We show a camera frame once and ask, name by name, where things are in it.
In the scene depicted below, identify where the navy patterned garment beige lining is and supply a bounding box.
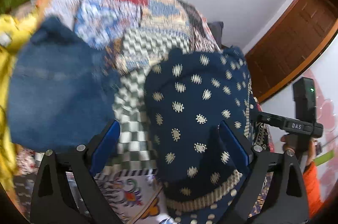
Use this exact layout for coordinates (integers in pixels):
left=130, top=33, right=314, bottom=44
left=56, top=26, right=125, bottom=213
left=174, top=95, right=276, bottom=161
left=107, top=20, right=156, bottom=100
left=144, top=46, right=257, bottom=223

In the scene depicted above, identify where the orange sleeve right forearm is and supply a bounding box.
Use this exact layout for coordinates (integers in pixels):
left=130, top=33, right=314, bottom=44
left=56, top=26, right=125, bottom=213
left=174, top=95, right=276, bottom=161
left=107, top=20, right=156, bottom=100
left=303, top=162, right=323, bottom=218

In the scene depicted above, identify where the person right hand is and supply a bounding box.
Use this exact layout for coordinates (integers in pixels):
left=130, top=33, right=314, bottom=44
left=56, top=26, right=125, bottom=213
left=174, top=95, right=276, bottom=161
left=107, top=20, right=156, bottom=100
left=280, top=134, right=317, bottom=167

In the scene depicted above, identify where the blue denim garment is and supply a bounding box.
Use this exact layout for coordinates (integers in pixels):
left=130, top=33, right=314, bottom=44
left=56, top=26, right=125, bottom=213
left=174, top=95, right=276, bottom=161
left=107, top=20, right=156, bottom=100
left=7, top=17, right=120, bottom=152

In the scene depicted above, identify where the dark wooden door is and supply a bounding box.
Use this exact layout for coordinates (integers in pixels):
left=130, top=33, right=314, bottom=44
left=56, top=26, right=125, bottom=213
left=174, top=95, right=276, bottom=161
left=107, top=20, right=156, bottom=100
left=246, top=0, right=337, bottom=103

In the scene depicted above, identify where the yellow cartoon fleece garment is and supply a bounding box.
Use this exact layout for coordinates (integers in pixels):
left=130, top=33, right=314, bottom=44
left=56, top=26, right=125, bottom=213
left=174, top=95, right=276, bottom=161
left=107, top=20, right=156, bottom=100
left=1, top=0, right=49, bottom=192

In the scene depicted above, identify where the patchwork patterned bedspread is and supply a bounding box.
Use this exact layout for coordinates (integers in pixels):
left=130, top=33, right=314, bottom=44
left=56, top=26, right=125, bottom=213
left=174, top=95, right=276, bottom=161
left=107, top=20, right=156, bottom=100
left=36, top=0, right=261, bottom=223

